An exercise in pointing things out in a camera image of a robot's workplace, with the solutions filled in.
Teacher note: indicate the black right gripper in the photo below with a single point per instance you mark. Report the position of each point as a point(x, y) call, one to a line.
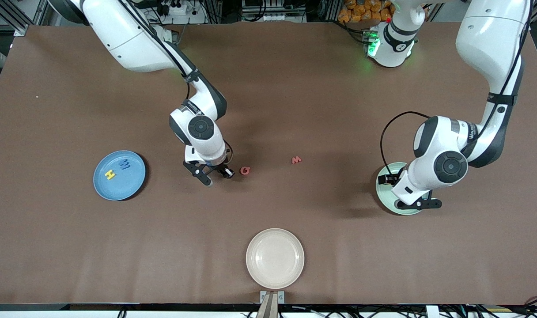
point(221, 168)

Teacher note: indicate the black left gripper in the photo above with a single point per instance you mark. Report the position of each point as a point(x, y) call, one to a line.
point(395, 179)

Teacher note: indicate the blue foam letter M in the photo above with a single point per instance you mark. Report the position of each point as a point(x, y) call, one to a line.
point(124, 164)

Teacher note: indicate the yellow foam uppercase H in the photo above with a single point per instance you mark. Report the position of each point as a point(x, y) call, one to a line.
point(111, 175)

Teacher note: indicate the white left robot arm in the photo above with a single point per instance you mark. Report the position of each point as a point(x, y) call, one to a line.
point(489, 39)

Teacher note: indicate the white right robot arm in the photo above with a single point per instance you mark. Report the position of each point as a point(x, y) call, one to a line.
point(127, 39)

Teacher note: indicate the pale green plate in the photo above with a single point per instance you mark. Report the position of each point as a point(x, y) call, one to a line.
point(385, 194)

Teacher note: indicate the blue plate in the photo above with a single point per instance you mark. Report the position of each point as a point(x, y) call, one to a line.
point(118, 185)

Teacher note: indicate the beige plate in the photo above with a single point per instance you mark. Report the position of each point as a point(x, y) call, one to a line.
point(275, 258)

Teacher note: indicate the pink foam letter Q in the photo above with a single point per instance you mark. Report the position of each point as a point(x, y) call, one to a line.
point(242, 171)

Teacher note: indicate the pink foam letter w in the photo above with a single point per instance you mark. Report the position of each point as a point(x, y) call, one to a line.
point(296, 160)

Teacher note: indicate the white power strip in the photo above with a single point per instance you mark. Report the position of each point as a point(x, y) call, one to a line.
point(184, 11)

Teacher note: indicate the white electronics box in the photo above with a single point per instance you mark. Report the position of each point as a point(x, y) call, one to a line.
point(268, 17)

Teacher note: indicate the orange fruit pile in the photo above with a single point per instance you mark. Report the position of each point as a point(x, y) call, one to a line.
point(361, 11)

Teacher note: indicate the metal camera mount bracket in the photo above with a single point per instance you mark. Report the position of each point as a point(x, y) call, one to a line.
point(272, 297)

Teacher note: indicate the aluminium frame with foot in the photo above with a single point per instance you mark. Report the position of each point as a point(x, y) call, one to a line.
point(23, 30)

